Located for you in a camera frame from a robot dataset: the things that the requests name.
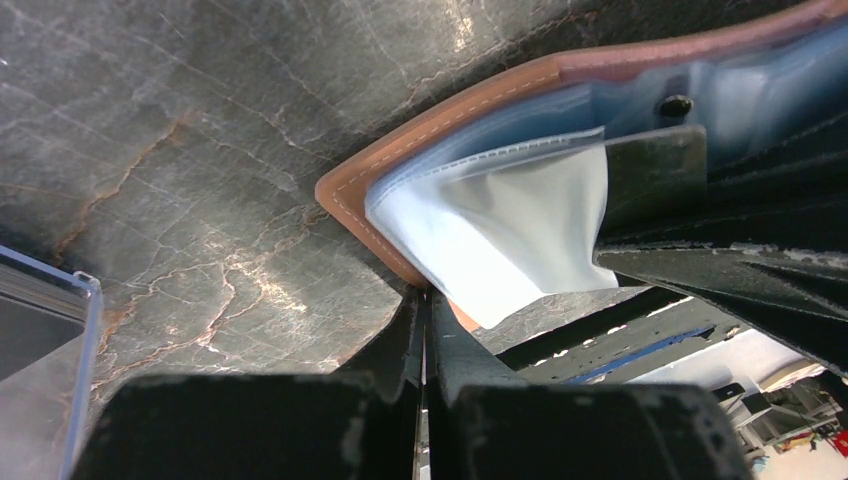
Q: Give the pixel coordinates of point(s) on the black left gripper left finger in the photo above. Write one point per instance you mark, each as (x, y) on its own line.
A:
(359, 422)

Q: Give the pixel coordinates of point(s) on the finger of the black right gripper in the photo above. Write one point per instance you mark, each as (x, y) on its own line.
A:
(770, 247)

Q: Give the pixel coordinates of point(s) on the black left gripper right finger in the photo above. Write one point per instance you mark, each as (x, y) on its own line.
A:
(488, 422)

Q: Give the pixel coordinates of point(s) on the tan leather card holder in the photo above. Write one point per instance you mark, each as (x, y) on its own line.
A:
(496, 196)

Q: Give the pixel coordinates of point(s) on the clear acrylic card box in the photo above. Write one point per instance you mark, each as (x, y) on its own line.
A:
(50, 325)

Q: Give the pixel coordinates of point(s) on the black credit card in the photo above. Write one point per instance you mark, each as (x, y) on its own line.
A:
(654, 176)

